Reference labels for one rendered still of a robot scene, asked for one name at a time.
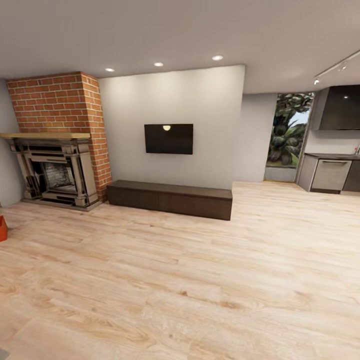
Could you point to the wood fireplace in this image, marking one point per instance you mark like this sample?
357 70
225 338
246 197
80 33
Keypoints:
57 172

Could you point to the wall mounted tv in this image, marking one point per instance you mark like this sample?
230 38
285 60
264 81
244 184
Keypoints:
175 139

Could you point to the dishwasher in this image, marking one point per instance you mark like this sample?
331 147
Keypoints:
330 175

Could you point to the fixed window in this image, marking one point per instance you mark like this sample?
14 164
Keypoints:
292 117

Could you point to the cabinet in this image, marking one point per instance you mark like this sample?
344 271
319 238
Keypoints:
338 109
192 200

